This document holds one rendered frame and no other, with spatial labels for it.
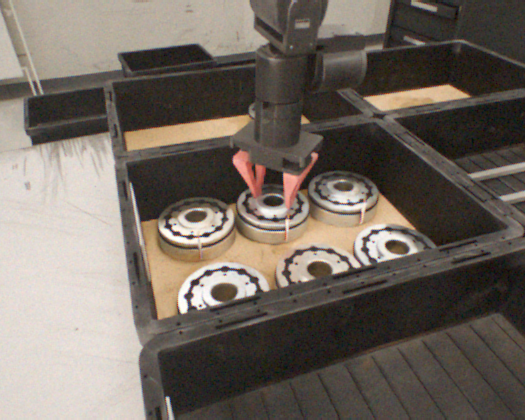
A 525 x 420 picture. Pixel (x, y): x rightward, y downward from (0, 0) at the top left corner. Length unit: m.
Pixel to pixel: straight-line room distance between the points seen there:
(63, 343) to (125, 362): 0.10
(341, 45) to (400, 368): 0.35
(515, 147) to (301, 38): 0.57
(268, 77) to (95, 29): 3.11
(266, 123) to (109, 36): 3.11
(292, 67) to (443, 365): 0.34
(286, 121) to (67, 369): 0.44
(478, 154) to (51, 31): 3.10
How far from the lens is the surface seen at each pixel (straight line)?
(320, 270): 0.51
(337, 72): 0.51
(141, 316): 0.37
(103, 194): 0.95
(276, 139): 0.51
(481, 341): 0.52
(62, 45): 3.56
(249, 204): 0.59
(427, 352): 0.49
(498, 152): 0.89
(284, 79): 0.48
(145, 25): 3.59
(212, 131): 0.86
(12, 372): 0.69
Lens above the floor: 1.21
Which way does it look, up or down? 38 degrees down
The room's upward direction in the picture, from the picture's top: straight up
